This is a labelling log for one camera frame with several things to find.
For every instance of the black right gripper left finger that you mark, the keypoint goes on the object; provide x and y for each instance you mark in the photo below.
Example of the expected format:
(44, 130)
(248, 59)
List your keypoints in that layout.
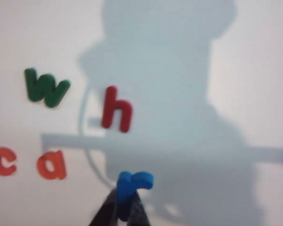
(106, 212)

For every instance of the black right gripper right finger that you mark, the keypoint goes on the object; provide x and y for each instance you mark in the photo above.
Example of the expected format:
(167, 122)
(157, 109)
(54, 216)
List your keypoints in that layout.
(139, 212)

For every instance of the light blue letter r magnet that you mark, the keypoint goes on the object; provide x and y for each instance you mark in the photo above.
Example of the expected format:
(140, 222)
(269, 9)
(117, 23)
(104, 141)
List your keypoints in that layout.
(125, 193)

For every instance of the orange letter a magnet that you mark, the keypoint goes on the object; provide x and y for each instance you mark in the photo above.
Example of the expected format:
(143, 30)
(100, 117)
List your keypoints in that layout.
(59, 167)

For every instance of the orange letter c magnet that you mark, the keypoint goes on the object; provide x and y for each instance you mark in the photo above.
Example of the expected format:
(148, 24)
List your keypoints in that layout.
(3, 162)

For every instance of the red letter h magnet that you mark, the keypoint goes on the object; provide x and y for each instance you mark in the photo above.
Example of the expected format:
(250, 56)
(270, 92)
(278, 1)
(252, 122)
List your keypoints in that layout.
(110, 110)

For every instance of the green letter w magnet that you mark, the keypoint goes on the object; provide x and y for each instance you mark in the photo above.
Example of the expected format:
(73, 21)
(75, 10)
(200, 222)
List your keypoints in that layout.
(48, 90)

